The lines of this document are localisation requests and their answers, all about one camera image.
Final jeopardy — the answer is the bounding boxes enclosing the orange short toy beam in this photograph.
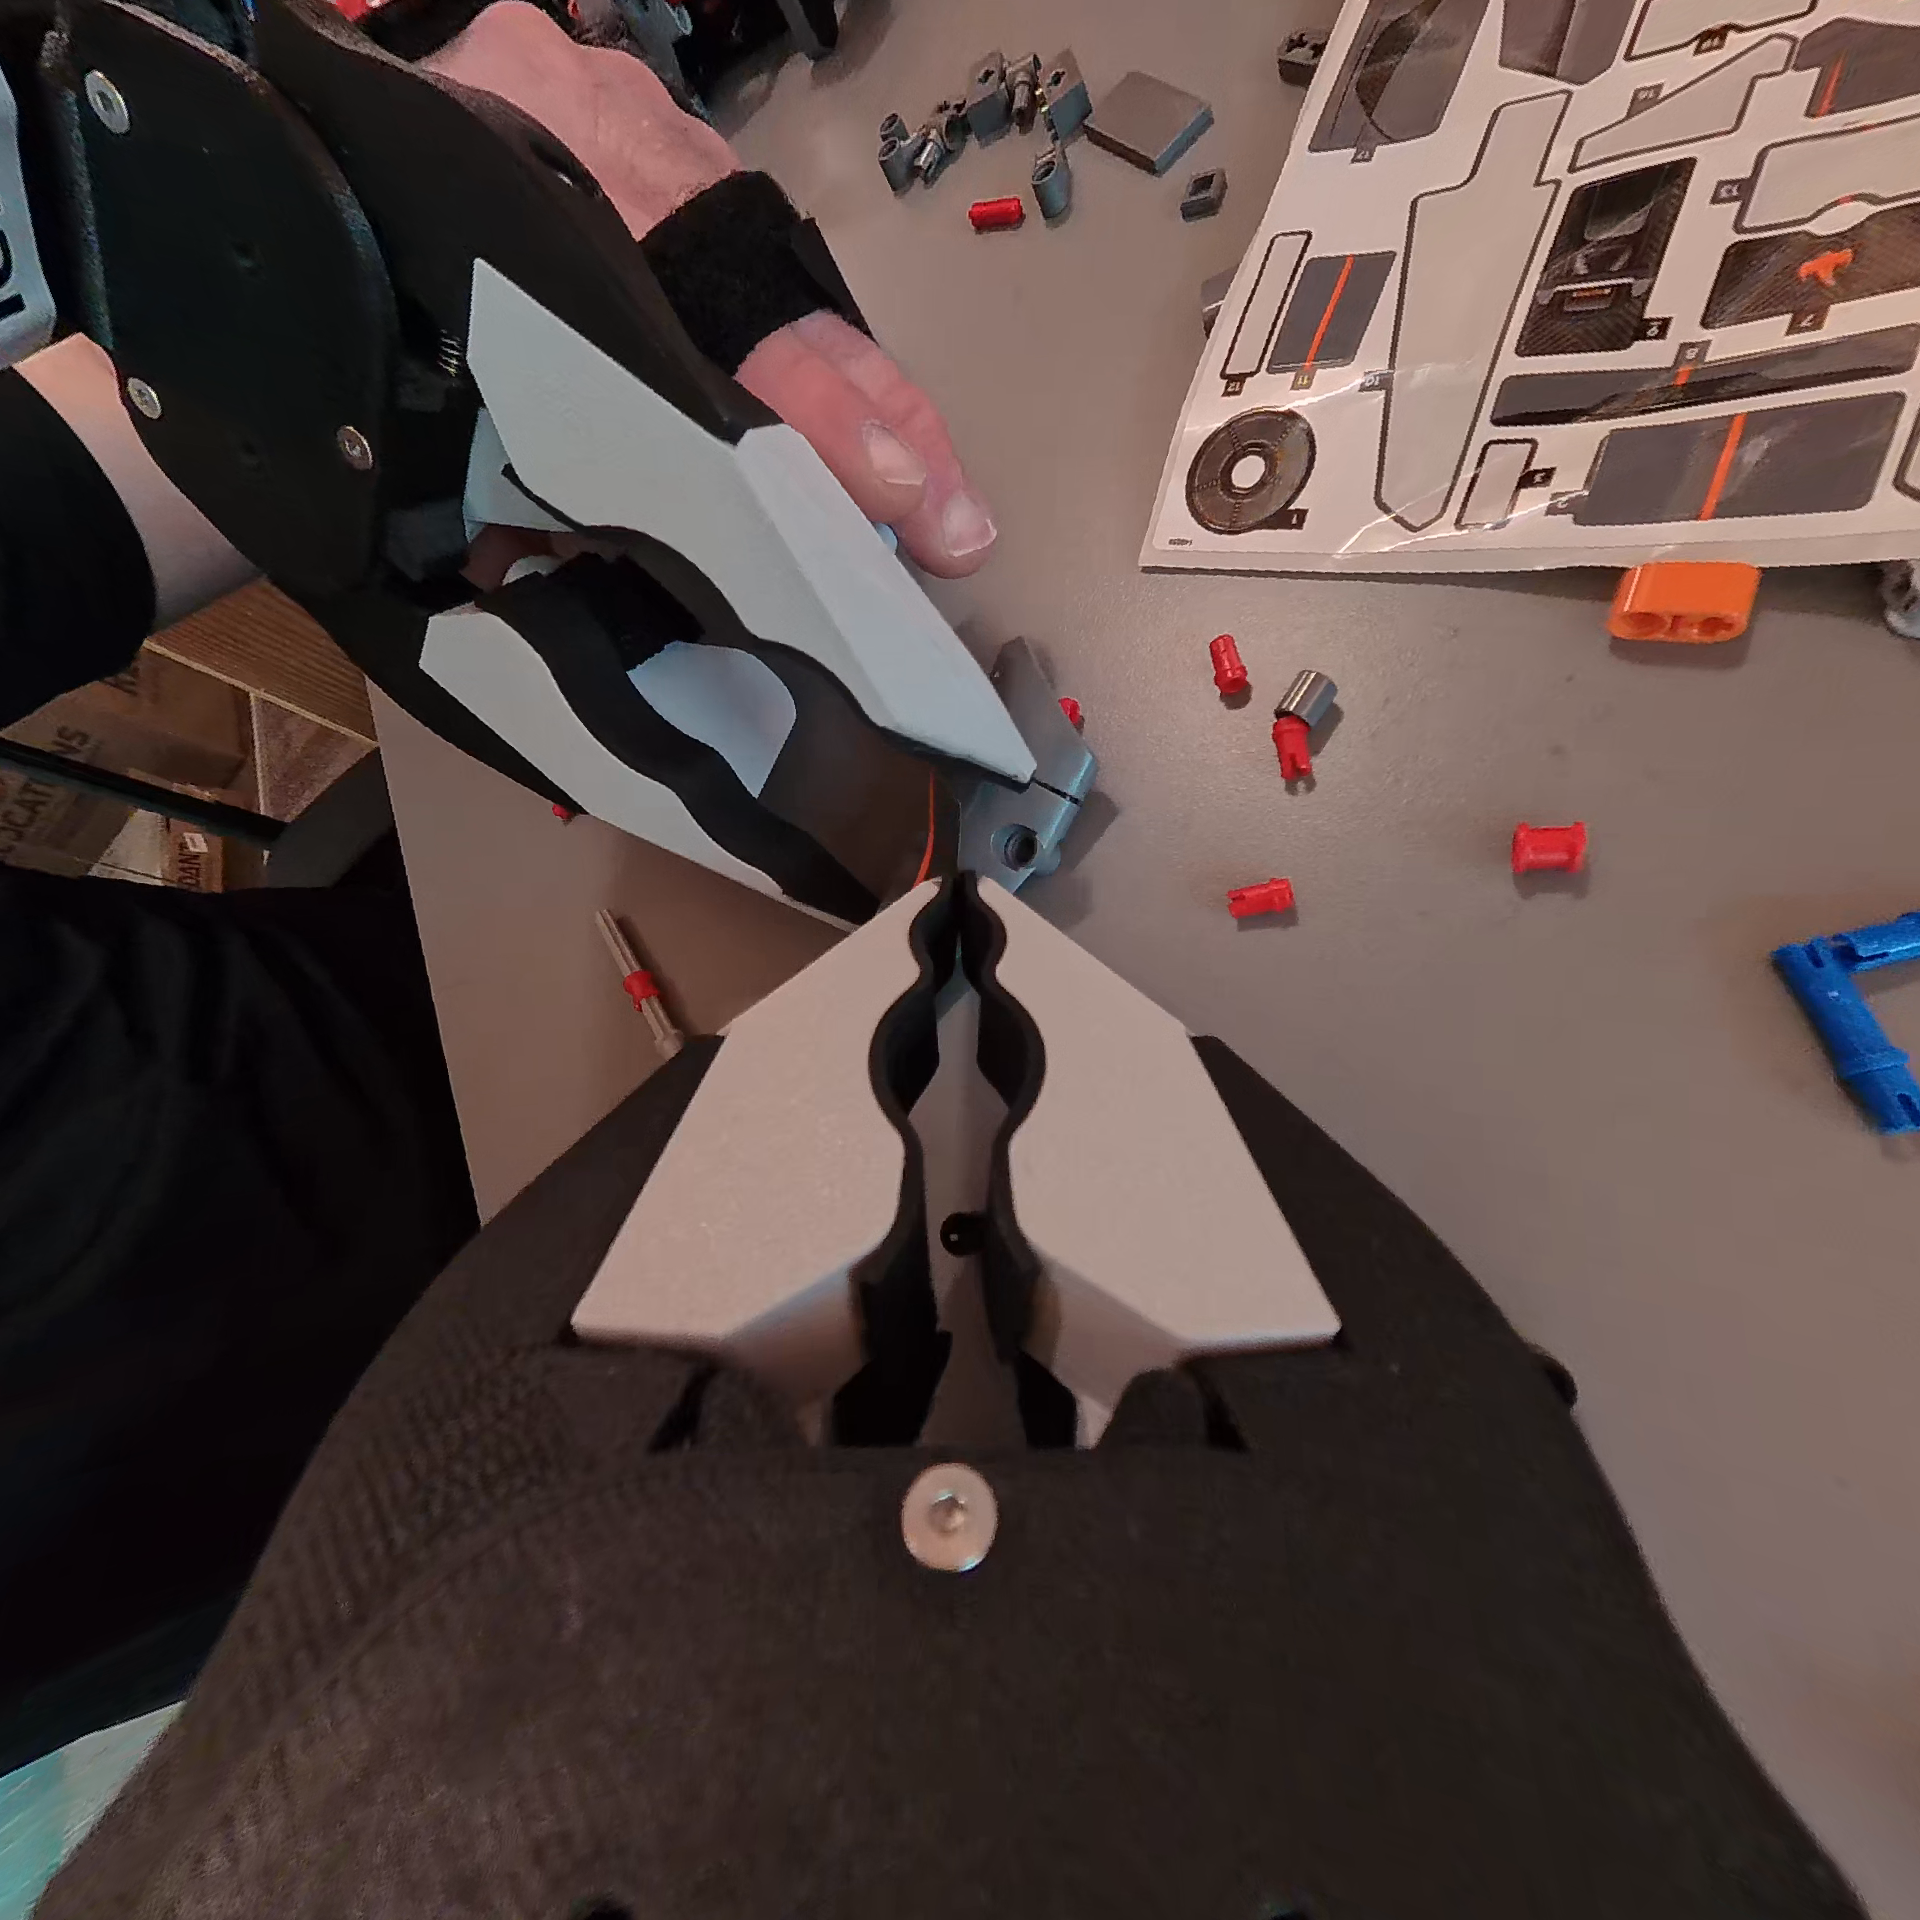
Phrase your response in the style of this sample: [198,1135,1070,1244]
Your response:
[1606,559,1762,647]

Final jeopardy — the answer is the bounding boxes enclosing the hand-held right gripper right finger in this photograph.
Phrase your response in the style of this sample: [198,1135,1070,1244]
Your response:
[963,871,1346,1451]

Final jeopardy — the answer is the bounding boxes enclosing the dark grey flat tile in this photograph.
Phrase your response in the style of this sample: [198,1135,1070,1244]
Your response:
[1084,67,1217,171]

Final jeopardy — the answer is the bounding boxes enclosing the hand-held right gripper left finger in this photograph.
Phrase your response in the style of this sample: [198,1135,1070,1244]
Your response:
[567,874,976,1451]

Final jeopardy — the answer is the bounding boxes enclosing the grey axle with red bush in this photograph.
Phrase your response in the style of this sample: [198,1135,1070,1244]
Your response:
[592,908,695,1069]

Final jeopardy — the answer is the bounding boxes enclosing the blue angled toy connector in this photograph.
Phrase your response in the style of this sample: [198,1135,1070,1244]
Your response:
[1769,915,1920,1134]

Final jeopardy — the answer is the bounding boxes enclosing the dark grey panel orange stripe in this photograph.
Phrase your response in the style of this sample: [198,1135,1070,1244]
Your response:
[902,636,1103,908]

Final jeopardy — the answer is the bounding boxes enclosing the person's left hand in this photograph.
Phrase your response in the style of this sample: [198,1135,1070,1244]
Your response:
[427,0,1001,582]

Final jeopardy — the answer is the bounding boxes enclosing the printed sticker sheet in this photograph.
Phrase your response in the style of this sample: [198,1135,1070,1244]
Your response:
[1140,0,1920,574]

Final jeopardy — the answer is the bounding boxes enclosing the grey bush with red pin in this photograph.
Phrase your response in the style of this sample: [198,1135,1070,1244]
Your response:
[1274,667,1346,779]

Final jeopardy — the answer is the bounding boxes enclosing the person's torso in black shirt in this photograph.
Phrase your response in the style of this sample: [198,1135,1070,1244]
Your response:
[0,863,487,1749]

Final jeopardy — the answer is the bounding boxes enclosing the brown cardboard box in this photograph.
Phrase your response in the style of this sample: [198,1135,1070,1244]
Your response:
[0,582,379,893]

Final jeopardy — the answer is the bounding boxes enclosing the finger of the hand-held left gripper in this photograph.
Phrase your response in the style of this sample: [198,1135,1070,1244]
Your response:
[461,259,1042,793]
[418,559,892,927]

